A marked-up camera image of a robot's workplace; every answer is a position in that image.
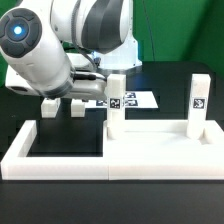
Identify white U-shaped fence frame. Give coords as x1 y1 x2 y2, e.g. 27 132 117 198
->
1 120 224 180

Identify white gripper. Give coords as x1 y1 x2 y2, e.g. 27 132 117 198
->
5 53 109 100

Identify white desk top tray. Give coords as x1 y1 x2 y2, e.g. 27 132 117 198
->
103 120 224 165

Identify fiducial marker plate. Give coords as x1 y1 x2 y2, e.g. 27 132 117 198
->
85 91 158 109

